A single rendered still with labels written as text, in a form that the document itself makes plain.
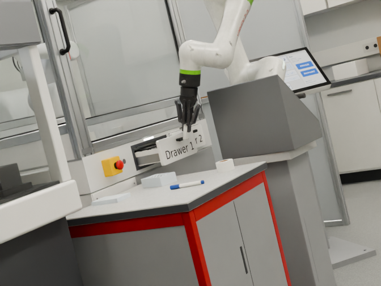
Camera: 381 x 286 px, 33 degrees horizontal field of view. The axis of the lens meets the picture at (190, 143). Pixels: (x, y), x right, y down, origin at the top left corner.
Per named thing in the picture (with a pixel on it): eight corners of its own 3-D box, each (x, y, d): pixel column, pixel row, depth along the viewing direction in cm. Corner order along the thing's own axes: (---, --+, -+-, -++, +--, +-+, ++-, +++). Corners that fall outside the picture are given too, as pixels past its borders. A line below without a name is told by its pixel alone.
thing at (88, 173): (212, 144, 338) (205, 118, 337) (90, 193, 251) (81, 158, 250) (80, 169, 388) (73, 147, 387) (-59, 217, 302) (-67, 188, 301)
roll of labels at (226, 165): (232, 167, 255) (229, 158, 255) (236, 168, 249) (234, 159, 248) (215, 172, 254) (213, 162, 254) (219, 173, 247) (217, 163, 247)
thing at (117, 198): (131, 196, 243) (130, 192, 243) (117, 202, 236) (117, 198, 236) (105, 200, 250) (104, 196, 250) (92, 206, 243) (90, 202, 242)
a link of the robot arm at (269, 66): (258, 106, 298) (265, 73, 307) (286, 99, 288) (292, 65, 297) (242, 91, 290) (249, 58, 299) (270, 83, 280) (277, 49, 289)
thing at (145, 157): (192, 150, 295) (189, 137, 294) (162, 162, 273) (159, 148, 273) (125, 163, 316) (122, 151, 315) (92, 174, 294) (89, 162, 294)
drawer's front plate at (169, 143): (198, 152, 295) (192, 129, 294) (164, 165, 271) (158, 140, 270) (194, 152, 296) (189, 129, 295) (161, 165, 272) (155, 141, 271)
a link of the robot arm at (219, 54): (226, 13, 289) (223, -5, 280) (251, 15, 286) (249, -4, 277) (205, 72, 270) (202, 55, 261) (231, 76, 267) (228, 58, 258)
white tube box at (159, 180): (177, 180, 256) (174, 171, 256) (161, 186, 251) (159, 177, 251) (157, 183, 266) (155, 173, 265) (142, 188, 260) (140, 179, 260)
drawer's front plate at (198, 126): (206, 144, 329) (200, 123, 328) (177, 155, 304) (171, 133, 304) (203, 144, 330) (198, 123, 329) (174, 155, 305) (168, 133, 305)
